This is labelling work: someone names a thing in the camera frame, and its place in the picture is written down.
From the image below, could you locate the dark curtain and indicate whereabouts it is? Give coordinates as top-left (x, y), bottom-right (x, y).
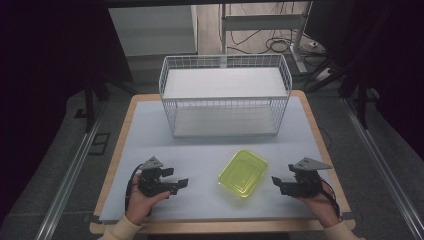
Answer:
top-left (304, 0), bottom-right (424, 161)
top-left (0, 0), bottom-right (134, 221)

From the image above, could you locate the white wire basket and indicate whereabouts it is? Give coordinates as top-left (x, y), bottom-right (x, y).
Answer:
top-left (158, 53), bottom-right (294, 138)

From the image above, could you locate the white power strip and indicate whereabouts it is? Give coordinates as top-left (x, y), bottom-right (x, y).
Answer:
top-left (314, 67), bottom-right (334, 83)

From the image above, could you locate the person's right hand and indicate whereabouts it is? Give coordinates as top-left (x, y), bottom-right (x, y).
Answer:
top-left (294, 181), bottom-right (341, 230)

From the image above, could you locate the black floor plate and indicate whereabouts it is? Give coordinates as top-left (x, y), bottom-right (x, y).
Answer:
top-left (87, 132), bottom-right (111, 156)

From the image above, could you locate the white cabinet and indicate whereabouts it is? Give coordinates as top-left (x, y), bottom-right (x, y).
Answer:
top-left (108, 4), bottom-right (199, 58)

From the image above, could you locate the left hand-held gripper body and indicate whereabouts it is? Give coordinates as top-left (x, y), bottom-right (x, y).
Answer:
top-left (137, 155), bottom-right (174, 198)

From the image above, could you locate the grey metal desk frame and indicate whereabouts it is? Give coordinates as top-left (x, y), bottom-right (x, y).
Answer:
top-left (218, 1), bottom-right (314, 75)

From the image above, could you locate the light grey table mat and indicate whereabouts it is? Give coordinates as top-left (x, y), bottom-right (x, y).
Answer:
top-left (98, 95), bottom-right (334, 222)

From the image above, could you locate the person's left hand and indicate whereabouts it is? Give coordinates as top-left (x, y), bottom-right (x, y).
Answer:
top-left (127, 172), bottom-right (172, 227)

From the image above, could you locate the black cable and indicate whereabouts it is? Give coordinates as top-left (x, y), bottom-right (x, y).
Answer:
top-left (318, 178), bottom-right (342, 220)
top-left (124, 163), bottom-right (144, 213)

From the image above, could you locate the tangle of black floor cables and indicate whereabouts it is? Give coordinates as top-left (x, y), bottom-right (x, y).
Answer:
top-left (226, 2), bottom-right (329, 68)

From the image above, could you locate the yellow-green plastic container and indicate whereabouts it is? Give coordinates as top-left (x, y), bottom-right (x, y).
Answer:
top-left (217, 148), bottom-right (270, 200)

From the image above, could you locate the aluminium floor rail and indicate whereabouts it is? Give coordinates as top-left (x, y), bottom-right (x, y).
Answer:
top-left (34, 103), bottom-right (107, 240)
top-left (342, 97), bottom-right (424, 240)

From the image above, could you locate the black stand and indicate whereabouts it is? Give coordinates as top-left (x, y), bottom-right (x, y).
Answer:
top-left (308, 56), bottom-right (381, 130)
top-left (73, 74), bottom-right (136, 134)

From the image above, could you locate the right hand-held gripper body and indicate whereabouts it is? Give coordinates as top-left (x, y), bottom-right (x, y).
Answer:
top-left (287, 156), bottom-right (334, 198)

